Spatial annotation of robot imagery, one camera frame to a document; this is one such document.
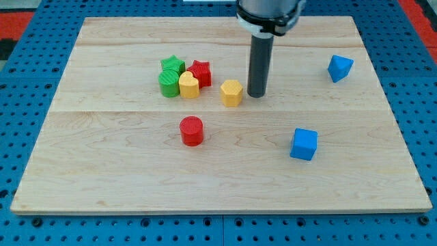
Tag light wooden board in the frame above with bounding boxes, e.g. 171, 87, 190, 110
11, 16, 432, 215

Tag green star block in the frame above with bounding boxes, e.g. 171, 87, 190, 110
160, 55, 186, 76

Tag red star block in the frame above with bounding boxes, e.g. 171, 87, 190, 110
187, 60, 212, 89

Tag green cylinder block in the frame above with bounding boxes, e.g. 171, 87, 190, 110
158, 70, 180, 98

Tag blue triangle block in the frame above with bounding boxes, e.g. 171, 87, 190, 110
327, 55, 354, 83

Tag yellow heart block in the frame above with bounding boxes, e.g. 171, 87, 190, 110
178, 71, 200, 99

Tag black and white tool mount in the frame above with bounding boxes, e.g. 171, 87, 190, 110
236, 0, 307, 38

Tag blue cube block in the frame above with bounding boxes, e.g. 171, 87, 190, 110
290, 128, 318, 161

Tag red cylinder block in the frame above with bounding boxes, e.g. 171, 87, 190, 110
180, 116, 203, 146

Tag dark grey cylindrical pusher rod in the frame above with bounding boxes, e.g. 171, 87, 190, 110
247, 36, 274, 98

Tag yellow hexagon block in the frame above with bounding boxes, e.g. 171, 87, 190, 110
220, 80, 243, 107

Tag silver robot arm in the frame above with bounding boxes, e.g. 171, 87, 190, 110
236, 0, 306, 98

